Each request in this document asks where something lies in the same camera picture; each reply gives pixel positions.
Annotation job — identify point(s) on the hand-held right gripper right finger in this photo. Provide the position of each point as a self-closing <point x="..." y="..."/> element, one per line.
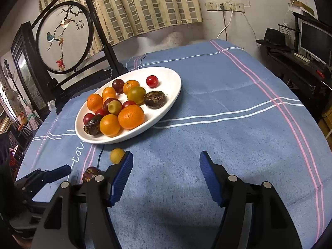
<point x="211" y="179"/>

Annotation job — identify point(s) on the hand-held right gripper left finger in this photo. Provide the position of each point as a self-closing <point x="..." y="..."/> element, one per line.
<point x="122" y="179"/>

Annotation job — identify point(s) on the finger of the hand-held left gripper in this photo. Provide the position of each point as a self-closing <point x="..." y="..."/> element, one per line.
<point x="61" y="172"/>

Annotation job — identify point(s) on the dark brown water chestnut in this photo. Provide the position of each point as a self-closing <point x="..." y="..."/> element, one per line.
<point x="91" y="174"/>
<point x="92" y="129"/>
<point x="155" y="99"/>

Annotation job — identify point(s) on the dark red tomato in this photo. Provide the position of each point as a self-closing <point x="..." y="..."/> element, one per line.
<point x="109" y="102"/>

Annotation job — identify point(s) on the yellow orange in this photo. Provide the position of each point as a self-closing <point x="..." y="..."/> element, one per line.
<point x="136" y="95"/>

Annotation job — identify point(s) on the small orange mandarin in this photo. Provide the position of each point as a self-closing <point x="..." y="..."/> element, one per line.
<point x="109" y="92"/>

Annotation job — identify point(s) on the dark purple tomato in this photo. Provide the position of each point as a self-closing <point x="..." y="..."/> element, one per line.
<point x="117" y="85"/>

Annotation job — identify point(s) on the white oval plate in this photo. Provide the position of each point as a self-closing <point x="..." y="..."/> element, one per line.
<point x="166" y="83"/>

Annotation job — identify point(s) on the blue striped blanket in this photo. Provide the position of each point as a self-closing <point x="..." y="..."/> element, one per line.
<point x="220" y="124"/>

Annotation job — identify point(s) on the dark wooden framed panel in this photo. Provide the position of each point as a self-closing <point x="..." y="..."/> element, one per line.
<point x="26" y="70"/>

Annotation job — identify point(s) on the black round embroidered screen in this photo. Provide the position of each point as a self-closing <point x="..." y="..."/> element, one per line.
<point x="70" y="44"/>

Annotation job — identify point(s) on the black desk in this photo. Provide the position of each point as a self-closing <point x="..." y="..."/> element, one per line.
<point x="290" y="67"/>

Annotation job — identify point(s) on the white power strip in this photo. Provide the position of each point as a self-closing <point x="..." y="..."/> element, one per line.
<point x="302" y="57"/>

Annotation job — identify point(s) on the black hat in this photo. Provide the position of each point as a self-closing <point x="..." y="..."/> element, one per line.
<point x="275" y="40"/>

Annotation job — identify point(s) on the computer monitor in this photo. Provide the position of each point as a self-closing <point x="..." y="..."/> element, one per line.
<point x="315" y="40"/>

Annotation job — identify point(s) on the checked beige curtain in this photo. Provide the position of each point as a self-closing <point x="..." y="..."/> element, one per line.
<point x="145" y="5"/>

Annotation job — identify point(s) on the white wall socket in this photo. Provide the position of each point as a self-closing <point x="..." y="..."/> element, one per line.
<point x="211" y="6"/>

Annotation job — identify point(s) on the white wall socket strip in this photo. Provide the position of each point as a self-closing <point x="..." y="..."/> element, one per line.
<point x="233" y="6"/>

